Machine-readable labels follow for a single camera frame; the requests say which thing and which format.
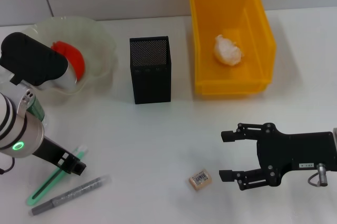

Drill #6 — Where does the clear water bottle green label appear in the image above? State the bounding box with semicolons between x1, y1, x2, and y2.
0;70;49;130

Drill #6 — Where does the black mesh pen holder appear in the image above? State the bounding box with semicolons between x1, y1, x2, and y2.
128;35;172;105

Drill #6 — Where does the white paper ball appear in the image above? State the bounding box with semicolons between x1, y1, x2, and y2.
213;35;244;67

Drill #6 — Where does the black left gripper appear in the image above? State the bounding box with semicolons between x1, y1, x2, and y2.
33;136;87;176

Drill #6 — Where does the left gripper cable with plug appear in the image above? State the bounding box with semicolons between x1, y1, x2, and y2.
0;155;17;175

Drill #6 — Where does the right gripper cable with plug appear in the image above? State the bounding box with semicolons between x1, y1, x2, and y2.
308;163;329;187

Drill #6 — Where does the yellow plastic bin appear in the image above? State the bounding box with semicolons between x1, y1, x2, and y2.
187;0;277;95

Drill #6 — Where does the silver marker pen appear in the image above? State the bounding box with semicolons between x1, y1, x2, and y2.
31;175;111;217

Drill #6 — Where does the beige eraser with barcode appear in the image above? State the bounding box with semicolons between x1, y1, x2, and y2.
188;170;213;190

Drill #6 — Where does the mint green utility knife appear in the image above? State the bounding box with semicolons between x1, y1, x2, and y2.
25;146;89;206

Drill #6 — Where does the pale green glass fruit plate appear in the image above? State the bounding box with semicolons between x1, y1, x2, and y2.
4;15;118;103

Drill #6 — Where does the gripper cable with plug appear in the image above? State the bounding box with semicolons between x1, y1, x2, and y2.
308;163;329;187
0;155;17;175

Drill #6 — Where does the red-orange knitted orange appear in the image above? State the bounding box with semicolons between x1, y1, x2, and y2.
51;41;85;82

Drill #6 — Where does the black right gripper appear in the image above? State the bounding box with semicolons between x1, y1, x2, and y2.
218;122;337;192

